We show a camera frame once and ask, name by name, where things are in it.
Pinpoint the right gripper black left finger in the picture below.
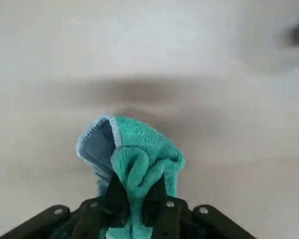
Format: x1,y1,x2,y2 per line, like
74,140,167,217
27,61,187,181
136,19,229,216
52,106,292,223
0,174,131,239

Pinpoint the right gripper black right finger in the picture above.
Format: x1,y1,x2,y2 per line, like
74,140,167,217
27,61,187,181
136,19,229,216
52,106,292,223
142,174,258,239

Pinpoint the green microfibre cloth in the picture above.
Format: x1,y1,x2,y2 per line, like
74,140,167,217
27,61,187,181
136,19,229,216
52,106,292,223
75,114,186,239

